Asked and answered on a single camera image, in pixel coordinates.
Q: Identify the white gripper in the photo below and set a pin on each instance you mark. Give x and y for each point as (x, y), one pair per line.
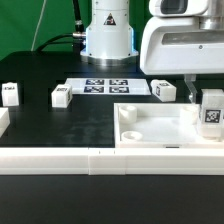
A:
(173, 46)

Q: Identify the white square tabletop part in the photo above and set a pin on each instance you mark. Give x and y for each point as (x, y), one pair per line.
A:
(160, 125)

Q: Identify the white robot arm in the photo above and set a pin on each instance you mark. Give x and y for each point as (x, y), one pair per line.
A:
(110, 38)

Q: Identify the white fiducial marker sheet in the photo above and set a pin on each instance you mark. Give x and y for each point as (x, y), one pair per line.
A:
(109, 86)

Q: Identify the white left fence piece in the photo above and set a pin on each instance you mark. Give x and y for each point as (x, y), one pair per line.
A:
(4, 120)

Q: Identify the white front fence bar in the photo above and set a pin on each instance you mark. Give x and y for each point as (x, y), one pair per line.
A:
(111, 161)

